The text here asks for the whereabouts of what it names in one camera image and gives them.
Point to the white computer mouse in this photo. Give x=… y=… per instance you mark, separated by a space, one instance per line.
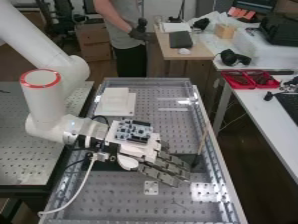
x=184 y=51

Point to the white desk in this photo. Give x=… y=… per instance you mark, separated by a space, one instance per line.
x=266 y=126
x=266 y=56

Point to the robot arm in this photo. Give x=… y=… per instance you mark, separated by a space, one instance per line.
x=44 y=53

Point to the wooden desk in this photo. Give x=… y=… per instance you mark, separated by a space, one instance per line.
x=194 y=55

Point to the red tray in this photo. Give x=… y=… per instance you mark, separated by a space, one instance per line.
x=238 y=80
x=265 y=79

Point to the thin stick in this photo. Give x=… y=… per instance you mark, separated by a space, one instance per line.
x=202 y=141

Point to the black case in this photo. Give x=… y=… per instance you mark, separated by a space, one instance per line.
x=281 y=31

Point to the black headphones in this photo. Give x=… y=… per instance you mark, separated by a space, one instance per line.
x=233 y=57

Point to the small wooden box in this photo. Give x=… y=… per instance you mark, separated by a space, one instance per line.
x=225 y=31

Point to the cardboard box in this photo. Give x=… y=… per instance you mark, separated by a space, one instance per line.
x=93 y=43

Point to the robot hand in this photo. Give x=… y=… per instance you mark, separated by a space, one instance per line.
x=146 y=151

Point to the clear box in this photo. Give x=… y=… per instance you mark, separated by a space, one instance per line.
x=208 y=200

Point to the black keyboard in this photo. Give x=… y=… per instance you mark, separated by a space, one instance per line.
x=290 y=106

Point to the black closed laptop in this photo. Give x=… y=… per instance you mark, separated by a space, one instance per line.
x=181 y=39

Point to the person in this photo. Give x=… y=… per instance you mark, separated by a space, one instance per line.
x=121 y=30

